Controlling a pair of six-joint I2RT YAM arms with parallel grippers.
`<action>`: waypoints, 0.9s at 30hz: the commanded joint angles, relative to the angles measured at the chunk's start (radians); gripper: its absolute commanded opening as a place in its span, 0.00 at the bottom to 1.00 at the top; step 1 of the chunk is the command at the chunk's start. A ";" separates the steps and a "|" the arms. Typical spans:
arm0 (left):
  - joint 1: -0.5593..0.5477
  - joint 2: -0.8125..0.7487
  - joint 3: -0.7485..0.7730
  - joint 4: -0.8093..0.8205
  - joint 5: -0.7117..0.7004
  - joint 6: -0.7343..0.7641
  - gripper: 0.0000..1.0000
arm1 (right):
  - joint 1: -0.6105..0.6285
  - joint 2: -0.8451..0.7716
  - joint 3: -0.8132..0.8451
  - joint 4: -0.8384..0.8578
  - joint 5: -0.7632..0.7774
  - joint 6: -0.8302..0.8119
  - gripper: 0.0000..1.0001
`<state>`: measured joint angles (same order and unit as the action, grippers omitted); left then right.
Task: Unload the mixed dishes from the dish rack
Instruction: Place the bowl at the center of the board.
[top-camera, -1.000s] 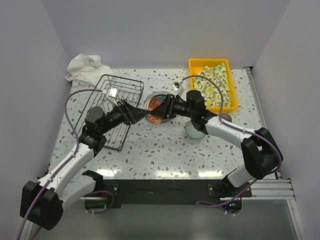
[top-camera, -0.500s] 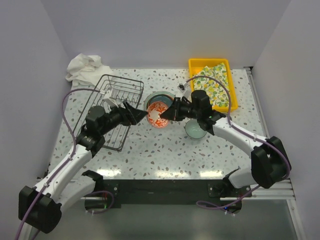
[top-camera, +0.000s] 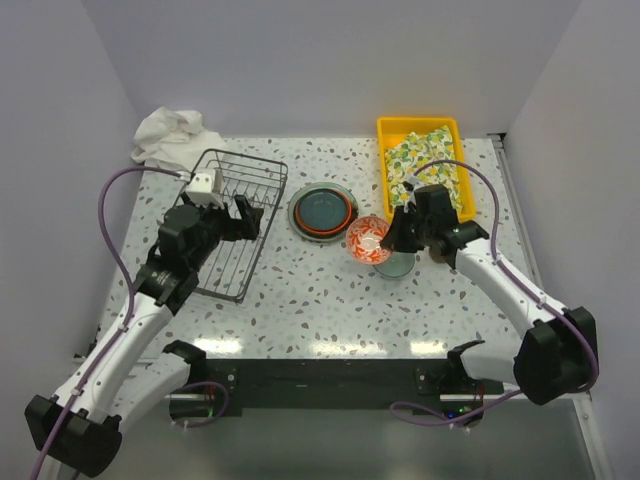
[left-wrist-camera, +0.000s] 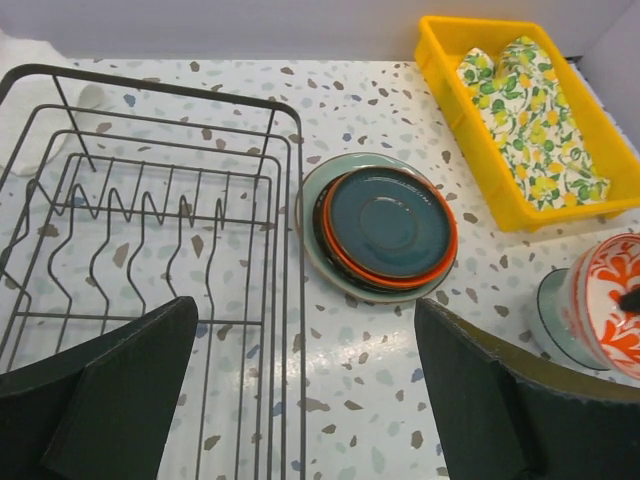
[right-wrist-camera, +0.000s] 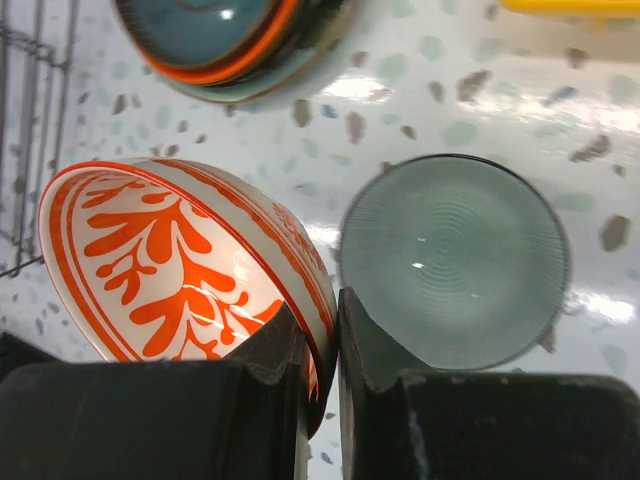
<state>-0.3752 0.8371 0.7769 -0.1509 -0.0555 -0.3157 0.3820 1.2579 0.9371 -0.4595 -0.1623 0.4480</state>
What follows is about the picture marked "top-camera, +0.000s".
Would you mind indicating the black wire dish rack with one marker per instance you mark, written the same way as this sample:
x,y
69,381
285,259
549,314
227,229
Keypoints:
x,y
227,272

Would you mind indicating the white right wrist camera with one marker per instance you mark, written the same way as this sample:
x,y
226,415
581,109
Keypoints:
x,y
411,183

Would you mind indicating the white crumpled towel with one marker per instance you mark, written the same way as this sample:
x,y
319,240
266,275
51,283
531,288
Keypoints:
x,y
173,140

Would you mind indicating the lemon print cloth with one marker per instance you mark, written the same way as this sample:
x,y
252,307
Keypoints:
x,y
415,151

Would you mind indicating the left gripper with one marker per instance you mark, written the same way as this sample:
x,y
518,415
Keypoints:
x,y
245,227

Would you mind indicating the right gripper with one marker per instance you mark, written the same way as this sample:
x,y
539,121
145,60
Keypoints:
x,y
393,238

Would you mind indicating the white red patterned bowl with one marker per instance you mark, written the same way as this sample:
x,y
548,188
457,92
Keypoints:
x,y
363,240

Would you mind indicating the light green floral plate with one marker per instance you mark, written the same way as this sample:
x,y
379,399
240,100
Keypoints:
x,y
321,212

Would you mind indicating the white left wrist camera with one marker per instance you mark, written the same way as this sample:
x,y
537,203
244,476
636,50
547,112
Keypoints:
x,y
205,188

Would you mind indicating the orange plate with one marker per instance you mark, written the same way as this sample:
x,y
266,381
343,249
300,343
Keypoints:
x,y
300,225

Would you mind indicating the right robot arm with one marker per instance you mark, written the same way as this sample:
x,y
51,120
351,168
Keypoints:
x,y
558,350

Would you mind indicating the aluminium frame rail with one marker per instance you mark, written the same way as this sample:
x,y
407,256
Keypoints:
x,y
582,403

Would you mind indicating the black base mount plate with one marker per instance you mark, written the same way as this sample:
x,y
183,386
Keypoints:
x,y
342,384

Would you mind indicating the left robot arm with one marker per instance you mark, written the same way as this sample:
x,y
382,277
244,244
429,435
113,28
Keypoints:
x,y
82,423

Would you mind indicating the light green bowl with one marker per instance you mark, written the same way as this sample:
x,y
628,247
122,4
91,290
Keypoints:
x,y
398,265

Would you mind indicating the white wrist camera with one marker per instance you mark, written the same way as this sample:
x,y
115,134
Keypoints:
x,y
205,188
411,183

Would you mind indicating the dark teal plate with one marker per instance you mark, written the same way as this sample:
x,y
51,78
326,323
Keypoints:
x,y
322,207

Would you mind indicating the beige brown cup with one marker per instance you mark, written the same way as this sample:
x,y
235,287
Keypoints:
x,y
438,255

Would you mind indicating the yellow plastic bin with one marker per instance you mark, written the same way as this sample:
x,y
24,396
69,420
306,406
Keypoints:
x,y
392,130

